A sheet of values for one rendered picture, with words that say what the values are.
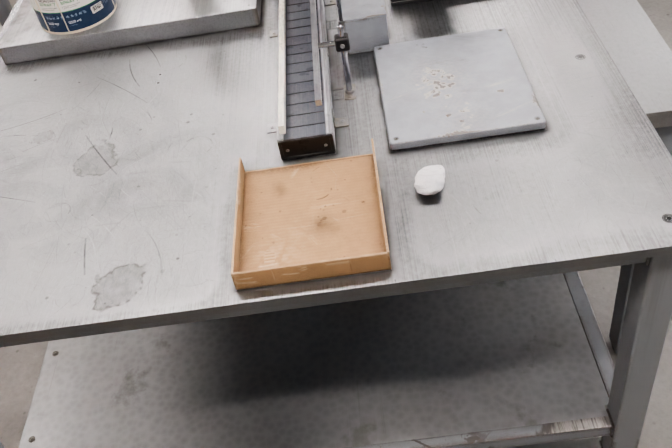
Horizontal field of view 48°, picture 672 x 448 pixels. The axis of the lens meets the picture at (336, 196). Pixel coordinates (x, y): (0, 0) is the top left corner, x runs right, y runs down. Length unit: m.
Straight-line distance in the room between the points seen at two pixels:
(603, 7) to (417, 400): 1.00
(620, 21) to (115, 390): 1.49
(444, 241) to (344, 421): 0.66
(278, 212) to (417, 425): 0.65
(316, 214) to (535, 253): 0.39
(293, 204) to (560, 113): 0.55
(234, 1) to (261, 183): 0.67
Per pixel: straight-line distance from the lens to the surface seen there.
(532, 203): 1.33
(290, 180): 1.42
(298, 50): 1.71
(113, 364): 2.06
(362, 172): 1.41
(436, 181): 1.33
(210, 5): 1.98
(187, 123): 1.65
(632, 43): 1.75
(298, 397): 1.85
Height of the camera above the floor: 1.75
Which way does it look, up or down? 42 degrees down
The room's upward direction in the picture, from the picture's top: 11 degrees counter-clockwise
